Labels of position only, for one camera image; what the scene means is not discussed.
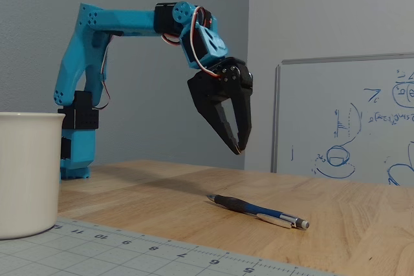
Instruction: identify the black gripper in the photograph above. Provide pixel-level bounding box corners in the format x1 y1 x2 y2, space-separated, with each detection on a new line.
187 57 254 156

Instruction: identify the blue and black pen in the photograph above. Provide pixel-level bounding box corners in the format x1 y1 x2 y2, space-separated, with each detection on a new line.
206 193 311 231

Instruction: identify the whiteboard with blue drawings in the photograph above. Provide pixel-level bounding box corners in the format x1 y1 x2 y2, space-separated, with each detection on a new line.
270 52 414 187

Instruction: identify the wrist servo wire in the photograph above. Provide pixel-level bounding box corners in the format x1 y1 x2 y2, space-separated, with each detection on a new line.
160 6 224 80

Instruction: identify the grey cutting mat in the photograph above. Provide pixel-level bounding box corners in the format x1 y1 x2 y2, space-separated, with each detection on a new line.
0 217 339 276

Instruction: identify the cream ceramic mug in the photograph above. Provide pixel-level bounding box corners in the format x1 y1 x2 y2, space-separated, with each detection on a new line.
0 111 67 241

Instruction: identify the shoulder servo wire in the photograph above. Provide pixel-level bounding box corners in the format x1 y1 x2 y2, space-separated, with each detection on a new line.
91 29 116 112

